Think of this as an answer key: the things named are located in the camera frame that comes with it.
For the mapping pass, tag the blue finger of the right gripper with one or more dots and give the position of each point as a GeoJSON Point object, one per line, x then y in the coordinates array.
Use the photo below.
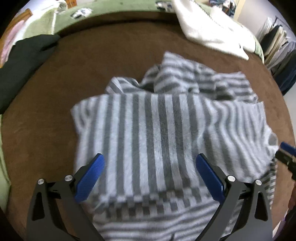
{"type": "Point", "coordinates": [288, 148]}
{"type": "Point", "coordinates": [282, 156]}

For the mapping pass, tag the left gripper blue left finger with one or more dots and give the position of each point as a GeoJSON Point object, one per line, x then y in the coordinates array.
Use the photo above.
{"type": "Point", "coordinates": [87, 176]}

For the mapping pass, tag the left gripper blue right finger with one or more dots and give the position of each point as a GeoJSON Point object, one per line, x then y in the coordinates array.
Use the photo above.
{"type": "Point", "coordinates": [211, 177]}

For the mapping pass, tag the grey striped zip hoodie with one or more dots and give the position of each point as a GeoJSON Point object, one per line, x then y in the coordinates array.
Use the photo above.
{"type": "Point", "coordinates": [150, 133]}

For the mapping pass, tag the clothes rack with hanging clothes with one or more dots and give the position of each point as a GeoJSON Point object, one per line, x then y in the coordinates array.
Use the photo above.
{"type": "Point", "coordinates": [278, 52]}

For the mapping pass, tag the chair with piled clothes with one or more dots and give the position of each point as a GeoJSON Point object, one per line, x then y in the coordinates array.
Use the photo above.
{"type": "Point", "coordinates": [227, 6]}

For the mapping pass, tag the light green folded cloth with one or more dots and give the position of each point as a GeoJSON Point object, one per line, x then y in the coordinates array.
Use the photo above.
{"type": "Point", "coordinates": [5, 183]}

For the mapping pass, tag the white fleece jacket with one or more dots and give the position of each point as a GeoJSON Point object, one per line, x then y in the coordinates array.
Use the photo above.
{"type": "Point", "coordinates": [212, 28]}

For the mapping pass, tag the black folded garment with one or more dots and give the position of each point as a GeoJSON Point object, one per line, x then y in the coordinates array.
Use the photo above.
{"type": "Point", "coordinates": [25, 58]}

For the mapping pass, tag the pink and white pillow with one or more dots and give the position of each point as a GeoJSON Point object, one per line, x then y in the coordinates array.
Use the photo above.
{"type": "Point", "coordinates": [8, 38]}

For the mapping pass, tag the green panda print quilt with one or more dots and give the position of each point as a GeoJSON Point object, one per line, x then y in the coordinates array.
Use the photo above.
{"type": "Point", "coordinates": [59, 17]}

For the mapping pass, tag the wooden headboard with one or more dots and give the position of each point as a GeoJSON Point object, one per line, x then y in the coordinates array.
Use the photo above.
{"type": "Point", "coordinates": [23, 17]}

